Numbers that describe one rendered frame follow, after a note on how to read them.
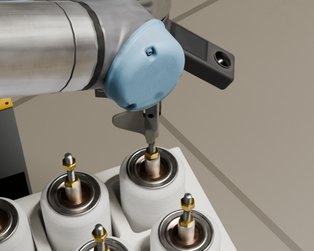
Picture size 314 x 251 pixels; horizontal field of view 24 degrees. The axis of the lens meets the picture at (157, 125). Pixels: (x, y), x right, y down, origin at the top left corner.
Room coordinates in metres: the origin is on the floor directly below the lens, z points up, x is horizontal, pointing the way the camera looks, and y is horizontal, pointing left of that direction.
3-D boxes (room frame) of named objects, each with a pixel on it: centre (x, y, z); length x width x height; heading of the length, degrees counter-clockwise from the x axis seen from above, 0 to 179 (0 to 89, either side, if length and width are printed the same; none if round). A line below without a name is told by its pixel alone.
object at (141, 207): (0.63, 0.01, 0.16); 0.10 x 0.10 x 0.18
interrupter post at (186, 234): (0.52, -0.04, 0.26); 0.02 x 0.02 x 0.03
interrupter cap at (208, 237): (0.52, -0.04, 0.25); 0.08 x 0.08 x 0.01
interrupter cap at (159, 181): (0.63, 0.01, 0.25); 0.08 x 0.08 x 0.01
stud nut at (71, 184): (0.58, 0.12, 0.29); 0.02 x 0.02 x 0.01; 7
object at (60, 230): (0.58, 0.12, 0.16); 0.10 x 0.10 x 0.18
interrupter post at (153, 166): (0.63, 0.01, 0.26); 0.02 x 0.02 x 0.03
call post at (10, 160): (0.71, 0.25, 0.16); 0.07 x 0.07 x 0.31; 23
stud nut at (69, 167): (0.58, 0.12, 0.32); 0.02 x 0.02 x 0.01; 7
